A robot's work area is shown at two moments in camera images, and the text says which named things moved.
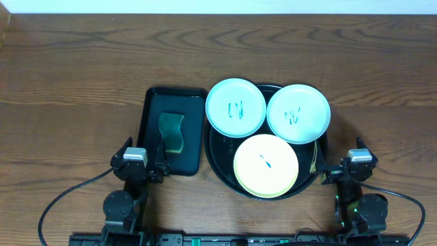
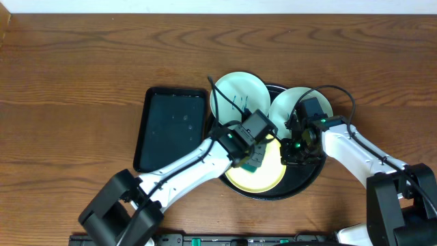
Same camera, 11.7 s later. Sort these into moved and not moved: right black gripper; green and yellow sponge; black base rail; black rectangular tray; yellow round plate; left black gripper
Moved: right black gripper; green and yellow sponge; left black gripper; yellow round plate
Not moved: black rectangular tray; black base rail
